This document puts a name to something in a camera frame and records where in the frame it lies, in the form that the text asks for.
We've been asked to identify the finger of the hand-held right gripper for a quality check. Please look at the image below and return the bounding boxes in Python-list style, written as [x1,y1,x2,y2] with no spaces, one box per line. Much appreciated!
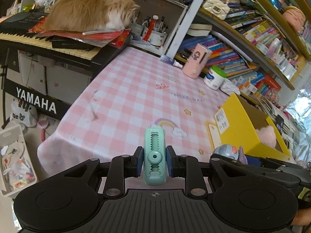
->
[244,155,282,169]
[210,153,300,187]

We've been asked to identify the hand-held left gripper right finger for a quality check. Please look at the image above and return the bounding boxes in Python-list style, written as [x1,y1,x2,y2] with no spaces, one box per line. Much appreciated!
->
[166,146,251,198]

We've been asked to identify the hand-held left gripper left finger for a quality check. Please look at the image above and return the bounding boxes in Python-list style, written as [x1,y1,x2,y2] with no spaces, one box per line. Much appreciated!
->
[62,146,144,198]

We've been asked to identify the mint green correction tape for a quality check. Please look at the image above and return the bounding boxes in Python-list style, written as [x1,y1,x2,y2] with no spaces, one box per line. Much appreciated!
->
[143,127,168,185]

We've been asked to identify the pink plush toy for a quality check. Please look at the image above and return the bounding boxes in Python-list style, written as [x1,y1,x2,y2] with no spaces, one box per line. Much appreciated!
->
[255,125,277,148]

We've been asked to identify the grey purple toy figure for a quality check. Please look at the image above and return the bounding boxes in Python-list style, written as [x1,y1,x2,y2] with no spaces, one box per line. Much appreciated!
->
[213,144,248,163]

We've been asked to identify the yellow cardboard box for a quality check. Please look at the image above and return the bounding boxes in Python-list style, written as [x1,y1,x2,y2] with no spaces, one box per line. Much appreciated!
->
[214,93,292,161]

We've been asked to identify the person's right forearm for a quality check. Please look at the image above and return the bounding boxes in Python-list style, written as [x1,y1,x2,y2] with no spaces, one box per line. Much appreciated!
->
[290,187,311,227]

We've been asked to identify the yellow bordered desk mat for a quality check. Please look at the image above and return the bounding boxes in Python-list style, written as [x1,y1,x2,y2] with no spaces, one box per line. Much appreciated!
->
[205,120,223,152]

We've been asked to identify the pile of magazines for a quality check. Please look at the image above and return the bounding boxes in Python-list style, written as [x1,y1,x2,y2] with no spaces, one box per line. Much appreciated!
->
[258,97,299,146]

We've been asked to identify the pink checkered tablecloth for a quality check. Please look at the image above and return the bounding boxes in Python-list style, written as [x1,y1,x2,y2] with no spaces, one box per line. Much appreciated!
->
[38,46,243,182]

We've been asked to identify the silver foil sheet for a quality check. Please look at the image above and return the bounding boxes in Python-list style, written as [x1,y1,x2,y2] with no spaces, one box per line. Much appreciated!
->
[284,89,311,165]

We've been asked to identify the white crumpled tissue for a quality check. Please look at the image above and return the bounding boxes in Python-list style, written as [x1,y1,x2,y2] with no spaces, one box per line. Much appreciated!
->
[220,80,241,96]

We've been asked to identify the yellow wooden bookshelf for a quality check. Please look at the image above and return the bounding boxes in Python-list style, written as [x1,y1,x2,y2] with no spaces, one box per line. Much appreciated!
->
[175,0,311,107]

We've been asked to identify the white jar green lid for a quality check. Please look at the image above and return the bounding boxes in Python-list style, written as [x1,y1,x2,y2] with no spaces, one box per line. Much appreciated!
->
[204,65,229,90]

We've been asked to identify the pink cylinder container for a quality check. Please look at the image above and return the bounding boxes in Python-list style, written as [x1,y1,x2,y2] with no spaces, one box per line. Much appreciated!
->
[182,43,212,79]

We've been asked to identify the small blue white tube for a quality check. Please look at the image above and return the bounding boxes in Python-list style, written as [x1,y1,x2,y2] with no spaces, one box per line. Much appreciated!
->
[160,55,183,68]

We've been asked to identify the pink brush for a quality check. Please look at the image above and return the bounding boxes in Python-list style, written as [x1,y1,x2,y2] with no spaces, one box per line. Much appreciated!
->
[40,119,49,142]

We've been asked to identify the white cabinet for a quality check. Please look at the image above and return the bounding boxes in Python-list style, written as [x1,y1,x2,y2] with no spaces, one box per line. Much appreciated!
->
[18,51,98,102]

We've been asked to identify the black keyboard stand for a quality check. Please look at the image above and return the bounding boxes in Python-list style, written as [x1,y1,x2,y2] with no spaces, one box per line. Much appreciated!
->
[0,46,71,129]

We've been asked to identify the white pen holder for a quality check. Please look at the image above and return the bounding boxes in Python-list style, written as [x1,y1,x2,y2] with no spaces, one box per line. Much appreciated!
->
[145,28,169,46]

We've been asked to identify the white plastic bag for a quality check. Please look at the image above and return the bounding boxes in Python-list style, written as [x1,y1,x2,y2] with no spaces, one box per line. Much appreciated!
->
[10,99,38,128]

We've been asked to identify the white storage bin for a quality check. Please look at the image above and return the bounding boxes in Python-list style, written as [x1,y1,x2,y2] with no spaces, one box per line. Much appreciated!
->
[0,124,38,197]

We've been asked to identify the row of stationery packs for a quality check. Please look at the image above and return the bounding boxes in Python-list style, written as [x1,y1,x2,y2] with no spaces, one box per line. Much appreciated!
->
[226,5,307,71]

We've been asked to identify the red paper sheets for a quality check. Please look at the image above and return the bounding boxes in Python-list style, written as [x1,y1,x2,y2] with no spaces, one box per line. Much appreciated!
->
[29,17,132,48]

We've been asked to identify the white shelf unit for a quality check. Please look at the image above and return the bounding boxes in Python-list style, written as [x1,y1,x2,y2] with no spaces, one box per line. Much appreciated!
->
[22,0,214,59]

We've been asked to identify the red bottle white cap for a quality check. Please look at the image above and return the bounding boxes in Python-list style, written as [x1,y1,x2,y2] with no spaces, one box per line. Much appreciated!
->
[143,15,159,42]

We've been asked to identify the thick lying book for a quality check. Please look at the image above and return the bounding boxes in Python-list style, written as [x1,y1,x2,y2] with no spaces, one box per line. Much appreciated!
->
[189,24,213,36]

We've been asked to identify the pink plush doll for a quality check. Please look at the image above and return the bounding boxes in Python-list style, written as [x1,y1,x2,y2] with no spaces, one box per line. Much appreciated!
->
[282,6,307,33]

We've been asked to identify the white quilted handbag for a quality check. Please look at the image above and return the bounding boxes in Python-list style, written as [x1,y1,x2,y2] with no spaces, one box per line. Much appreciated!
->
[202,0,230,20]

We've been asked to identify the orange fluffy cat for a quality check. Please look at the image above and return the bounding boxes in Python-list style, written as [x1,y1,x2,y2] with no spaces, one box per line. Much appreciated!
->
[45,0,140,32]

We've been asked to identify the black electronic keyboard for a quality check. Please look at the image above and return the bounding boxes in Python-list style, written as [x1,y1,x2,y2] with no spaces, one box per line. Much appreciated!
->
[0,13,127,66]

